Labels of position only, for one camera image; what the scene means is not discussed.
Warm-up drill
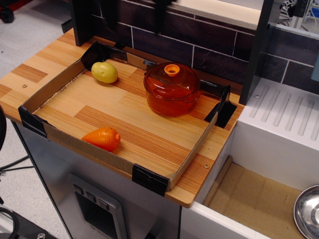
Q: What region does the white sink drainboard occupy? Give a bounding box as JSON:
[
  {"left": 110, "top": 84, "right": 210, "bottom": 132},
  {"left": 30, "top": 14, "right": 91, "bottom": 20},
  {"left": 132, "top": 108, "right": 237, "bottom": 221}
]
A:
[{"left": 230, "top": 79, "right": 319, "bottom": 191}]

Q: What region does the orange toy carrot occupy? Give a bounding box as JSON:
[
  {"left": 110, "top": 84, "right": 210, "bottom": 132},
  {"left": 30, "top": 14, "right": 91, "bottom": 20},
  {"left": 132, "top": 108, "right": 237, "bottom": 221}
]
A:
[{"left": 81, "top": 127, "right": 121, "bottom": 151}]

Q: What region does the steel bowl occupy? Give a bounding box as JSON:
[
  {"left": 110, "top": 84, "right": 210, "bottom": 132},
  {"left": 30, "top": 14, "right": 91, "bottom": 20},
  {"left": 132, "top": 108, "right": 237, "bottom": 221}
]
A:
[{"left": 294, "top": 185, "right": 319, "bottom": 239}]

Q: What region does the orange transparent pot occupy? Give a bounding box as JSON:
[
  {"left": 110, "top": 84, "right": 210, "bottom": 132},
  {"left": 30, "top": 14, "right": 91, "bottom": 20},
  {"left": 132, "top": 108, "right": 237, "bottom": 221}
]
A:
[{"left": 146, "top": 85, "right": 200, "bottom": 117}]

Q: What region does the cardboard fence with black tape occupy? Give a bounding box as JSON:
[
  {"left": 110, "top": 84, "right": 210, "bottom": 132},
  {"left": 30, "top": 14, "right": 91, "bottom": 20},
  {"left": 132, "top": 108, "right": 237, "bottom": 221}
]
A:
[{"left": 18, "top": 42, "right": 243, "bottom": 195}]

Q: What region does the yellow toy potato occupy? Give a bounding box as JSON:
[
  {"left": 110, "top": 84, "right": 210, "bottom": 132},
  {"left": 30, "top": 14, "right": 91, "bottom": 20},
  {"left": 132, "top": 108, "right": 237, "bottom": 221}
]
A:
[{"left": 91, "top": 62, "right": 118, "bottom": 84}]

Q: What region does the orange transparent pot lid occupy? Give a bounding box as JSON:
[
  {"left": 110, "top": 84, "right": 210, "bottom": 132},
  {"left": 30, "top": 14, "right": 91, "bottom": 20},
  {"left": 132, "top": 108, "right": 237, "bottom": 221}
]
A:
[{"left": 144, "top": 62, "right": 200, "bottom": 100}]

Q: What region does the black caster wheel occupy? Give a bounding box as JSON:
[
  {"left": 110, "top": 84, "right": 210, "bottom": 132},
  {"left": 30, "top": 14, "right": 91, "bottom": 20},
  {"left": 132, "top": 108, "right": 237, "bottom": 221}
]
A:
[{"left": 0, "top": 7, "right": 14, "bottom": 23}]

